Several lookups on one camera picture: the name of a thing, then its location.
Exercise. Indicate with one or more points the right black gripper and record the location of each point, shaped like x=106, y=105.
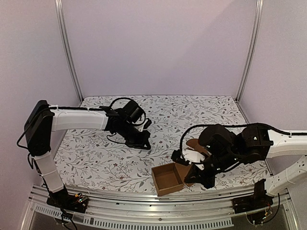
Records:
x=202, y=170

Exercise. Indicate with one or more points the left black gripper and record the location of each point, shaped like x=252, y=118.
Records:
x=141, y=143

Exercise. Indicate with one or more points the brown cardboard box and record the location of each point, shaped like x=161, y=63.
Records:
x=169, y=178

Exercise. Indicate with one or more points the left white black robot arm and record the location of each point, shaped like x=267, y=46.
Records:
x=130, y=122

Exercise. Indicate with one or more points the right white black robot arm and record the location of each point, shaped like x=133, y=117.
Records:
x=256, y=142

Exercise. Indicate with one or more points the floral patterned table mat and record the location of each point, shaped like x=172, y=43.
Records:
x=87, y=158

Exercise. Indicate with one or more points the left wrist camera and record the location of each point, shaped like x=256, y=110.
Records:
x=145, y=125

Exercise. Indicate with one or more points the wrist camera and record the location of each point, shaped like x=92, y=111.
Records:
x=187, y=157
x=145, y=125

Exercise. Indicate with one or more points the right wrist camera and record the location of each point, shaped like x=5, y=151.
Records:
x=187, y=157

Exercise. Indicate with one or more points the aluminium front rail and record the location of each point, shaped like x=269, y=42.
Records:
x=206, y=210

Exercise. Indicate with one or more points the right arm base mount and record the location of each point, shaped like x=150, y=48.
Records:
x=261, y=205

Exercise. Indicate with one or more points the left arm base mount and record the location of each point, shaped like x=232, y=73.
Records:
x=76, y=203

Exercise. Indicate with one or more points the right aluminium frame post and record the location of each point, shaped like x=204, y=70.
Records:
x=251, y=49

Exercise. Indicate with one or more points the aluminium frame post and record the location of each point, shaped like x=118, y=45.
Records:
x=67, y=49
x=251, y=49

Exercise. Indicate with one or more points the left aluminium frame post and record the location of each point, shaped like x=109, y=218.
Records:
x=67, y=49

